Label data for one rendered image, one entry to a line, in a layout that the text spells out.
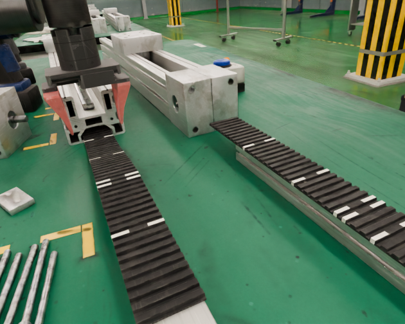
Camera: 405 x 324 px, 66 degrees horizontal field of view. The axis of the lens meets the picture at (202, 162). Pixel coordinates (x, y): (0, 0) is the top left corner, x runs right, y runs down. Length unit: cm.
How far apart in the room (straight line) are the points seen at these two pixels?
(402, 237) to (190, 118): 35
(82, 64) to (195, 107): 18
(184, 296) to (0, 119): 46
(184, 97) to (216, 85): 6
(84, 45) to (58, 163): 19
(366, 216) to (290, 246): 7
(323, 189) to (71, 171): 35
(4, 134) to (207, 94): 34
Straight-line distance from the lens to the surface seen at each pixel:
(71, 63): 49
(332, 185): 36
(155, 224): 30
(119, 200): 34
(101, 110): 59
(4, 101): 63
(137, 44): 90
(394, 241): 30
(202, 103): 53
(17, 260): 36
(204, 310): 24
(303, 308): 28
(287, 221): 35
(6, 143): 61
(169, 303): 24
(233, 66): 76
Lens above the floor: 100
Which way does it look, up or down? 29 degrees down
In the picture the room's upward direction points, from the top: 5 degrees counter-clockwise
